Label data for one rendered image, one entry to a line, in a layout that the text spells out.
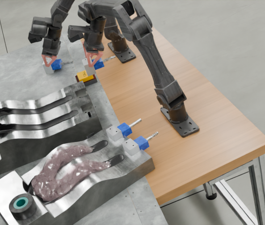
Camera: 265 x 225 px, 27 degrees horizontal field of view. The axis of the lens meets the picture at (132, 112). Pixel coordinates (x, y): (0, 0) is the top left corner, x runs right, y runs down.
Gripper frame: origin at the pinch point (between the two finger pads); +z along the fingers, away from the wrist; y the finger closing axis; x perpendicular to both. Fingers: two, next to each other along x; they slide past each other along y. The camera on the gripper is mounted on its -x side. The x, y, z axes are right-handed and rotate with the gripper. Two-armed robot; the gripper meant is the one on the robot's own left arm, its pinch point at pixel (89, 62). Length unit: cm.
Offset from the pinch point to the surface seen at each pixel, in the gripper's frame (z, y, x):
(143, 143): 4.0, 48.5, 10.4
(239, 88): 45, -71, 116
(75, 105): 10.5, 16.7, -6.9
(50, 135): 16.8, 28.3, -17.0
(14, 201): 18, 62, -32
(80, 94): 11.1, 7.4, -3.2
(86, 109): 10.8, 18.2, -2.9
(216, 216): 69, 16, 73
